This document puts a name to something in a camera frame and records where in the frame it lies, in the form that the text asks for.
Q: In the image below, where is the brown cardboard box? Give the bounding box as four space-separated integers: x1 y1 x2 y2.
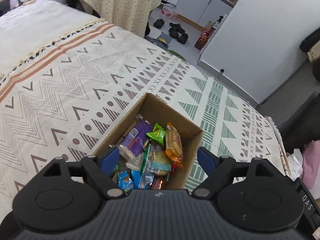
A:
94 93 203 189

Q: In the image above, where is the white kitchen cabinet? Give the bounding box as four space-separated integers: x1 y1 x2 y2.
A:
176 0 233 27

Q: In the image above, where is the single black slipper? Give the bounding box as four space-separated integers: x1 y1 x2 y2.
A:
153 18 164 29

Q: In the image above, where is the white crumpled paper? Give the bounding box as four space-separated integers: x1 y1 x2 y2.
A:
287 148 303 181

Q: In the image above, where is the orange biscuit packet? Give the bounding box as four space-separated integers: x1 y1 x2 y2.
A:
165 122 183 168

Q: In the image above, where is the clear brown snack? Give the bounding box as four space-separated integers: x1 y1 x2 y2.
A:
150 177 167 190

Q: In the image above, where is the table with dotted cloth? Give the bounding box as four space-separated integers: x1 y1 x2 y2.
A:
67 0 164 38

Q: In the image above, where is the patterned bed blanket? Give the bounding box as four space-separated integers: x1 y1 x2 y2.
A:
1 0 290 213

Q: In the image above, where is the red oil bottle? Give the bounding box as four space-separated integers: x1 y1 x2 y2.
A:
195 29 211 50

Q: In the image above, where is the blue green snack packet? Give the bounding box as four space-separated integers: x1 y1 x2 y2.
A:
131 170 154 190

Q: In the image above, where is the purple snack packet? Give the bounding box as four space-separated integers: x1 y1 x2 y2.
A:
118 114 153 160

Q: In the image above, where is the red white plastic bag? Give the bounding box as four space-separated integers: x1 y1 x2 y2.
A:
161 3 177 19

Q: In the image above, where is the pink cloth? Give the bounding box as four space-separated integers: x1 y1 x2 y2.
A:
302 140 319 189

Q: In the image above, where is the green cracker packet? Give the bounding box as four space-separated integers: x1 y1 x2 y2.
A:
140 143 172 176

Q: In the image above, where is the black shoes pair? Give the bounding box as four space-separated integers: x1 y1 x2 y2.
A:
169 23 189 44

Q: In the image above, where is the small green snack packet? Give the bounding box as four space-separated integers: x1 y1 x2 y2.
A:
146 123 165 146

